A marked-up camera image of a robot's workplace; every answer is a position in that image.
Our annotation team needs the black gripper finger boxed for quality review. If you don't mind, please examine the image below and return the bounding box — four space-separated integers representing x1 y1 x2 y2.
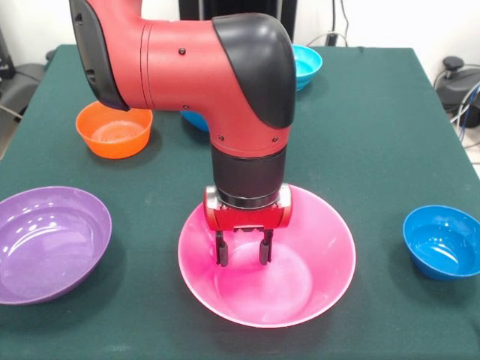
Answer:
258 228 275 267
214 230 230 268

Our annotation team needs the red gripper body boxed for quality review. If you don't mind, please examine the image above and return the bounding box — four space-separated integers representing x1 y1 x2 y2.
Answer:
202 183 293 234

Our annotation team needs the large pink bowl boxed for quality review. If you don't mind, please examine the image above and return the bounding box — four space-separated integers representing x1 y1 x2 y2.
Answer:
177 183 357 329

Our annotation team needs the large light blue bowl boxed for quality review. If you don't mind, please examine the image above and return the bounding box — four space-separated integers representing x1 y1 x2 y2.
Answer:
179 109 210 134

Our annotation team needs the dark green tablecloth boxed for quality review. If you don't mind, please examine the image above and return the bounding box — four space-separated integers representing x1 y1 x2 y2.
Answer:
0 43 480 360

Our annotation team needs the orange bowl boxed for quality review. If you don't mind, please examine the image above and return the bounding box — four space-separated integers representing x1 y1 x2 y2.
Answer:
75 100 154 160

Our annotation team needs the small ribbed cyan bowl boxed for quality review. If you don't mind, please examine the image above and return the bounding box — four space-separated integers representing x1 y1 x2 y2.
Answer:
291 43 324 92

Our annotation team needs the purple bowl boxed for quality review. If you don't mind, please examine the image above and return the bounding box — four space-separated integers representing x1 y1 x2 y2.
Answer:
0 186 113 305

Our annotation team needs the small dark blue bowl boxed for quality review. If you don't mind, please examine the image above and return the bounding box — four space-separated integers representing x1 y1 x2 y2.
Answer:
403 205 480 281

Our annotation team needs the black floor stand base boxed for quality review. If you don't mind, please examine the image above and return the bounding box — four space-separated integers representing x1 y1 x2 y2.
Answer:
0 28 48 117
434 55 480 113

